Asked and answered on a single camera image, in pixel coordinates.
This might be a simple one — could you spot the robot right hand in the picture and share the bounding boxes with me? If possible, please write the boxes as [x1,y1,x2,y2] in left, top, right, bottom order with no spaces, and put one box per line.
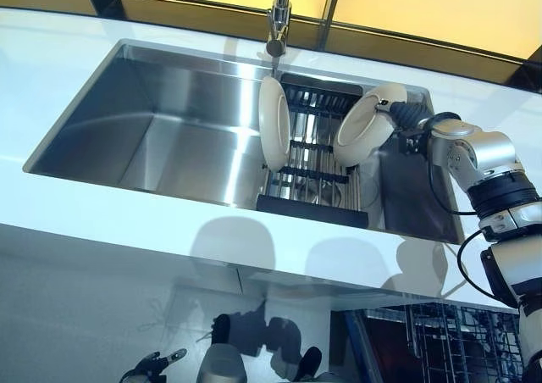
[374,96,429,132]

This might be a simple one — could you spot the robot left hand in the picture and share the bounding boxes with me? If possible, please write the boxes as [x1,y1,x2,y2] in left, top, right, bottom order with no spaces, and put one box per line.
[120,347,188,383]

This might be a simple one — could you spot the white glossy cabinet front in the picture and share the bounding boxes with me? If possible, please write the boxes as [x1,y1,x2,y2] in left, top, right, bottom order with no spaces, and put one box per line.
[0,221,340,383]

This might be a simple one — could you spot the black roll-up drying rack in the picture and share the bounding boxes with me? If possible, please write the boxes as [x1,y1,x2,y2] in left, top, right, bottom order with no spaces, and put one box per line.
[256,72,369,230]

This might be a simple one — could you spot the chrome kitchen faucet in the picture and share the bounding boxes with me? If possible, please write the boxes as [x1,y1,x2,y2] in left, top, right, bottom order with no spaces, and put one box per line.
[220,0,294,58]

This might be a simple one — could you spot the stainless steel sink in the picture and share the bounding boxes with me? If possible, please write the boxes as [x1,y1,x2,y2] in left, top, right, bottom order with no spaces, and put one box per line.
[25,38,467,245]

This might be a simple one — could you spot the yellow window with dark frame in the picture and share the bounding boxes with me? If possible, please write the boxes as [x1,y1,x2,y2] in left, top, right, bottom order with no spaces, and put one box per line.
[0,0,542,101]

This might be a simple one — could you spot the dark wire dishwasher rack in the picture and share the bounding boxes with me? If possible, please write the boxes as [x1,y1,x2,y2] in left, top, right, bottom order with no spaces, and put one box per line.
[363,304,524,383]

